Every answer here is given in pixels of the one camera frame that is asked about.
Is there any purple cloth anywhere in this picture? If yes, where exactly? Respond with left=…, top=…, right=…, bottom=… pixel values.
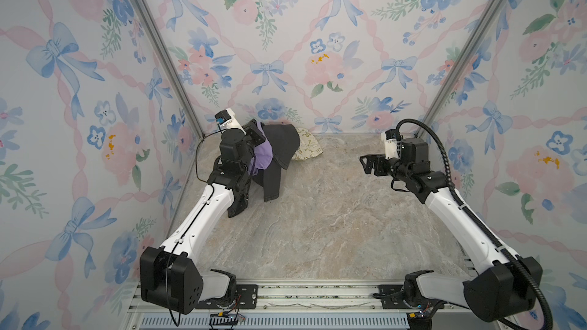
left=249, top=121, right=273, bottom=176

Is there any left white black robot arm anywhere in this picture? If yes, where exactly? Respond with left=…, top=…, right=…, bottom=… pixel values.
left=139, top=119, right=266, bottom=315

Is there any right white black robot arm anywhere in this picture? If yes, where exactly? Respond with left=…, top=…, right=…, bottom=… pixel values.
left=359, top=138, right=553, bottom=329

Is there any dark grey cloth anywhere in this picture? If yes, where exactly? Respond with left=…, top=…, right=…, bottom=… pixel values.
left=228, top=123, right=300, bottom=218

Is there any cream patterned cloth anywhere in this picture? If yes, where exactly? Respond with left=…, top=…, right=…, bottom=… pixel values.
left=292, top=127, right=323, bottom=160

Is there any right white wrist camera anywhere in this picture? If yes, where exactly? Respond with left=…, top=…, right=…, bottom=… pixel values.
left=381, top=129, right=401, bottom=160

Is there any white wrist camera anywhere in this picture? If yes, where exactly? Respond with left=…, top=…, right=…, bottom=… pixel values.
left=214, top=108, right=245, bottom=133
left=381, top=129, right=401, bottom=160

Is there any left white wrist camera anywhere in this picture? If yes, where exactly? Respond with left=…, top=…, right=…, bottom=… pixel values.
left=214, top=108, right=245, bottom=133

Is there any black corrugated cable conduit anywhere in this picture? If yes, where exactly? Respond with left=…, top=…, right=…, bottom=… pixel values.
left=395, top=118, right=554, bottom=330

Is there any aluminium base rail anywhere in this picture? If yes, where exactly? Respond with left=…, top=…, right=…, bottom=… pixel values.
left=120, top=280, right=505, bottom=329

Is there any left aluminium corner post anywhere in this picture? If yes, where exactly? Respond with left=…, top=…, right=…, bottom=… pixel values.
left=130, top=0, right=204, bottom=141

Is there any aluminium corner post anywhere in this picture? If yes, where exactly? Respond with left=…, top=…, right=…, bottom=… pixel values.
left=130, top=0, right=204, bottom=141
left=422, top=0, right=508, bottom=126

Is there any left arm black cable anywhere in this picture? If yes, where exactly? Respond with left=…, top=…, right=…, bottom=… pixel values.
left=164, top=130, right=226, bottom=328

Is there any right aluminium corner post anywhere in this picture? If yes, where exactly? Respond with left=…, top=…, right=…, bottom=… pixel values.
left=422, top=0, right=508, bottom=126

